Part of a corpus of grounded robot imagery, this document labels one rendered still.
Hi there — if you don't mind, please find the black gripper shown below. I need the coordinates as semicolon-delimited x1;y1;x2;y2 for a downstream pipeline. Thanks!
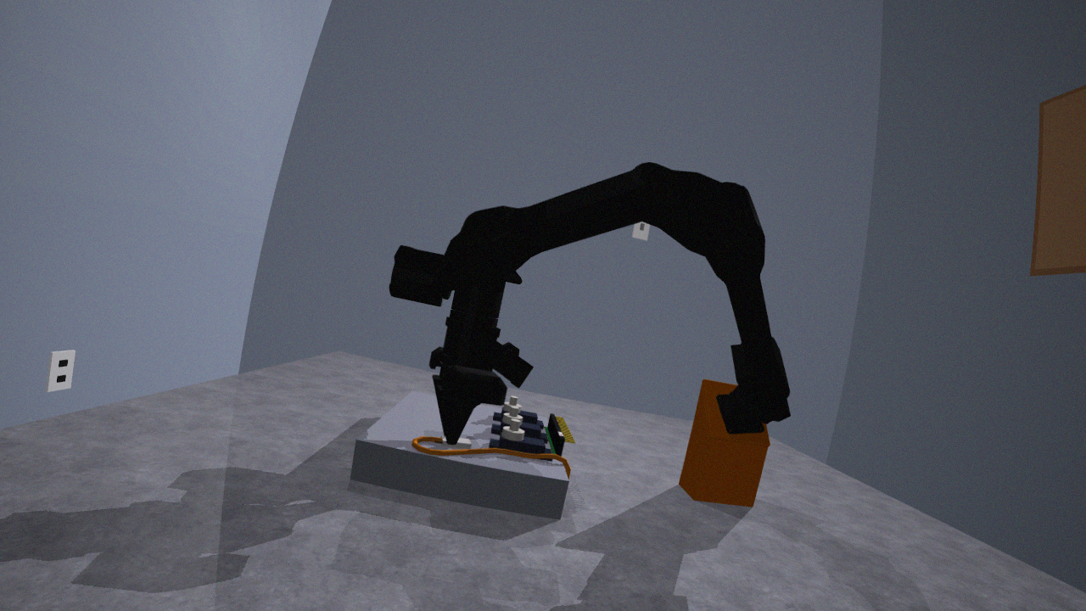
429;310;507;445

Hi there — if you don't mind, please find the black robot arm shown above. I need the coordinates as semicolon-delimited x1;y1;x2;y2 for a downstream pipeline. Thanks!
389;162;791;434

